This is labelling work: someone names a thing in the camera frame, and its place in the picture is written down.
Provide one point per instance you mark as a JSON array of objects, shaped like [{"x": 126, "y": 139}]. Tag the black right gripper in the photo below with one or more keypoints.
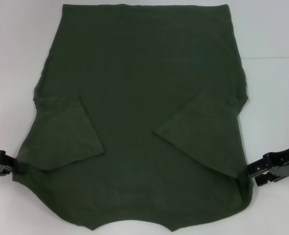
[{"x": 286, "y": 161}]

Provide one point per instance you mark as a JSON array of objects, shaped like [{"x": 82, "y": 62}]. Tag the dark green shirt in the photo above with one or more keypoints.
[{"x": 134, "y": 98}]

